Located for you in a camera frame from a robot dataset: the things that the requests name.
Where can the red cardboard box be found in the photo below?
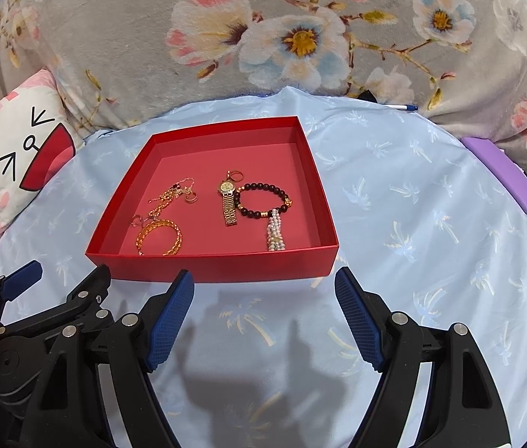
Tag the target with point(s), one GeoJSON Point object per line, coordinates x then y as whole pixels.
{"type": "Point", "coordinates": [245, 261]}

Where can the white and blue pen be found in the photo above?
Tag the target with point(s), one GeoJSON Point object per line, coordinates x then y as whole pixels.
{"type": "Point", "coordinates": [403, 107]}

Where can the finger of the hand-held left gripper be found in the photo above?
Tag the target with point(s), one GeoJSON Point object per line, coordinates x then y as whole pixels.
{"type": "Point", "coordinates": [23, 277]}
{"type": "Point", "coordinates": [88, 296]}

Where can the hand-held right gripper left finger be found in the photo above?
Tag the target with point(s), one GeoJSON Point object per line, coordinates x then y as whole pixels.
{"type": "Point", "coordinates": [170, 324]}

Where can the small gold hoop earring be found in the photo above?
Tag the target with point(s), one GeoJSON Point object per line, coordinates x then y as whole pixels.
{"type": "Point", "coordinates": [192, 197]}

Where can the purple flat case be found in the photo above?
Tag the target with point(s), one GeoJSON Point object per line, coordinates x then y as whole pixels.
{"type": "Point", "coordinates": [501, 172]}

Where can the white cat face cushion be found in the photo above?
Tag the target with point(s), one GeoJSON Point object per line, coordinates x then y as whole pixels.
{"type": "Point", "coordinates": [16, 163]}

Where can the grey floral blanket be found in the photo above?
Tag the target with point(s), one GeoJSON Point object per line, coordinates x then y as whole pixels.
{"type": "Point", "coordinates": [128, 46]}

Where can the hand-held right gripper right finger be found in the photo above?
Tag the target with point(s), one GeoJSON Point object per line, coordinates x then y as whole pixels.
{"type": "Point", "coordinates": [359, 319]}

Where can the light blue palm-print cloth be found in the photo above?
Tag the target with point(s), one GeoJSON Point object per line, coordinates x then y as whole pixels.
{"type": "Point", "coordinates": [431, 252]}

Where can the gold wristwatch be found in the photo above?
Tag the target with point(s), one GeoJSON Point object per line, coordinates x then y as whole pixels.
{"type": "Point", "coordinates": [229, 205]}

